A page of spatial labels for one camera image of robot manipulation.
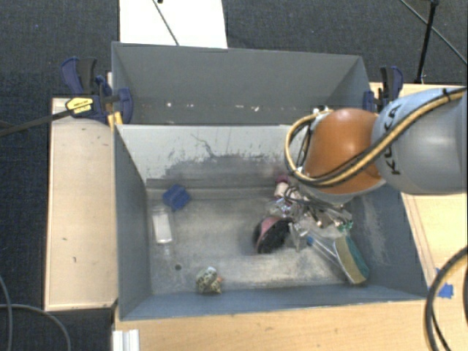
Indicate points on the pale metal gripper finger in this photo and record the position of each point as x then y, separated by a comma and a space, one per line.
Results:
281, 208
298, 238

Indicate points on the pink and white toy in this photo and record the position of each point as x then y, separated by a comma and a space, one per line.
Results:
281, 188

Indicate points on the black and pink brush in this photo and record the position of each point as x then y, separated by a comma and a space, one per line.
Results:
270, 237

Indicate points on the clear plastic tube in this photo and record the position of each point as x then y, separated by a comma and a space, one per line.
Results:
327, 252

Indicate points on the green and yellow sponge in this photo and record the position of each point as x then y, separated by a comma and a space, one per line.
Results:
354, 261

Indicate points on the grey metal bin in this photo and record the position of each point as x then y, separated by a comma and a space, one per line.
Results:
219, 232

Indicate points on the blue sponge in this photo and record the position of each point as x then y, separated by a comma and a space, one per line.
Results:
177, 197

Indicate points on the clear plastic bottle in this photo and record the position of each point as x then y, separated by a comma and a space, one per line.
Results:
162, 228

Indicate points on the pale wood board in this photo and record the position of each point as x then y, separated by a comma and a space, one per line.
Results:
80, 210

